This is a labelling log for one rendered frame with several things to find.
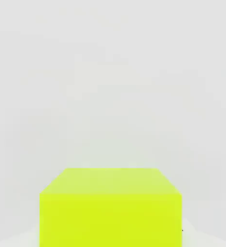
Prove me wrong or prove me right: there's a small yellow cube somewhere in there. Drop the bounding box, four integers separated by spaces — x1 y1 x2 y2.
39 167 183 247

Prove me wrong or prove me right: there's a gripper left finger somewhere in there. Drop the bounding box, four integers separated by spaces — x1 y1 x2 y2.
0 224 41 247

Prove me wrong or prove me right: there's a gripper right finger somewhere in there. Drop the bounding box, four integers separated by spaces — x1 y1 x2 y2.
182 217 226 247

